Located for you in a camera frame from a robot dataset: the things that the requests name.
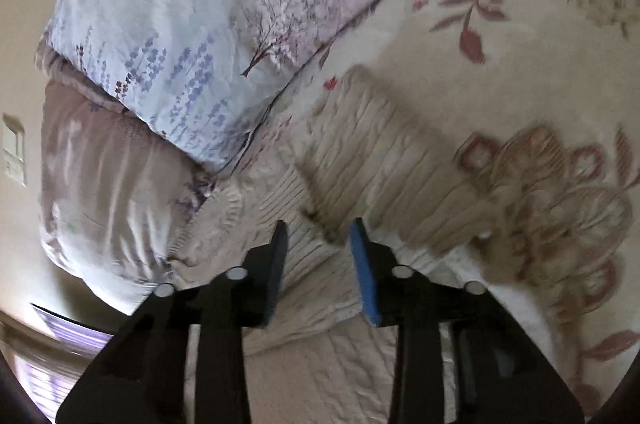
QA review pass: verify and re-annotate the beige cable-knit sweater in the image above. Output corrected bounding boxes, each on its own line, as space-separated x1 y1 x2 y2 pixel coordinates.
167 64 566 424

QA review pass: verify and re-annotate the pink floral left pillow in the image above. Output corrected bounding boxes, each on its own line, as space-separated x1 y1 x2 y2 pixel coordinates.
35 41 214 315

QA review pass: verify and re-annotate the floral bed sheet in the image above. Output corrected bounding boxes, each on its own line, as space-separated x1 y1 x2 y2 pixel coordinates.
243 0 639 418

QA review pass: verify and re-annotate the white wall switch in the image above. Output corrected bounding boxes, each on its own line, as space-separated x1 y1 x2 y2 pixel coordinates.
1 113 26 187

